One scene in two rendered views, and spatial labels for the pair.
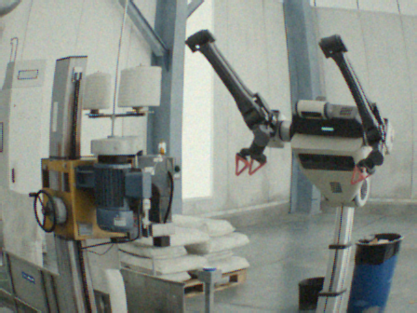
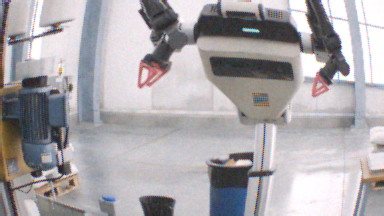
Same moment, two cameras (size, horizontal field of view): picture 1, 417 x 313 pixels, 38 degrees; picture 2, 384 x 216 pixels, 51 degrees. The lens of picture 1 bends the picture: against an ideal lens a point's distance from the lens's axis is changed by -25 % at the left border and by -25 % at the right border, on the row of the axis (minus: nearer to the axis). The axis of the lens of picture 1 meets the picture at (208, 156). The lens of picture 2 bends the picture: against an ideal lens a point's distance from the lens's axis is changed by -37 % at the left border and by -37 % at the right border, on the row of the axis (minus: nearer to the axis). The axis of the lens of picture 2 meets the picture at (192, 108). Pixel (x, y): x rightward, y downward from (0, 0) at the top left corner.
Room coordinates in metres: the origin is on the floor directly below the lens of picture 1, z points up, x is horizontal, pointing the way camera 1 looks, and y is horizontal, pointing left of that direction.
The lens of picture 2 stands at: (1.20, 0.40, 1.42)
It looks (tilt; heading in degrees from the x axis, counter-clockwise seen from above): 6 degrees down; 339
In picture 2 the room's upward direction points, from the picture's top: 1 degrees counter-clockwise
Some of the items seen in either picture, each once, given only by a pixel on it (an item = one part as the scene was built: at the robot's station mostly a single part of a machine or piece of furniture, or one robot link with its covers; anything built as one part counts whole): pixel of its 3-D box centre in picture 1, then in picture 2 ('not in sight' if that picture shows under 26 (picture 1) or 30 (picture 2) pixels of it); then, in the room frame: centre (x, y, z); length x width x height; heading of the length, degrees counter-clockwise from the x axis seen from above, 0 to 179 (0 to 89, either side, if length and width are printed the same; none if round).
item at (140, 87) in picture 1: (139, 87); (59, 3); (2.78, 0.26, 1.61); 0.17 x 0.17 x 0.17
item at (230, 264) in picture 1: (210, 266); (55, 170); (6.41, -0.03, 0.20); 0.67 x 0.43 x 0.15; 142
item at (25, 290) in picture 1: (50, 301); not in sight; (3.19, 0.85, 0.54); 1.05 x 0.02 x 0.41; 52
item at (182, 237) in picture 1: (166, 236); not in sight; (5.92, 0.32, 0.56); 0.66 x 0.42 x 0.15; 142
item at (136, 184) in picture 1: (138, 188); (58, 114); (2.64, 0.24, 1.25); 0.10 x 0.08 x 0.12; 167
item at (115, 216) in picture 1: (113, 197); (35, 127); (2.66, 0.34, 1.21); 0.15 x 0.15 x 0.25
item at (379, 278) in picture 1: (373, 277); (238, 199); (4.70, -1.30, 0.32); 0.51 x 0.48 x 0.65; 142
